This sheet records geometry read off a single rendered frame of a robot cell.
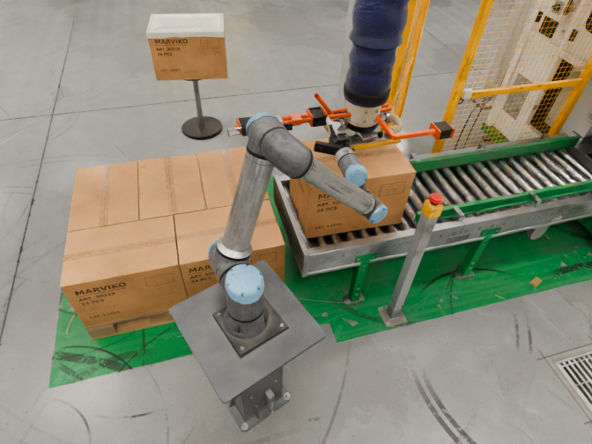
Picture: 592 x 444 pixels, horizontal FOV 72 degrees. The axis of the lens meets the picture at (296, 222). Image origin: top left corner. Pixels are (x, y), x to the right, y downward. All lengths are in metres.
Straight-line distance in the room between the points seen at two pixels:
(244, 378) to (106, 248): 1.19
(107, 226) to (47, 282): 0.78
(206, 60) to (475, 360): 3.01
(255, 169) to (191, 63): 2.42
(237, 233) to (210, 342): 0.48
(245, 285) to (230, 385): 0.39
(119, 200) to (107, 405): 1.18
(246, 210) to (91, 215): 1.40
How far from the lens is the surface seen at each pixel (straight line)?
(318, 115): 2.07
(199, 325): 1.85
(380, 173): 2.26
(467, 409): 2.68
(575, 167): 3.66
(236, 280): 1.60
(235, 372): 1.73
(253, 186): 1.48
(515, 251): 3.54
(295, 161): 1.32
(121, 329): 2.82
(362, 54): 1.97
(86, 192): 2.93
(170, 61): 3.80
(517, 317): 3.14
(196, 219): 2.54
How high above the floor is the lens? 2.32
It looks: 46 degrees down
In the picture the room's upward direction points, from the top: 3 degrees clockwise
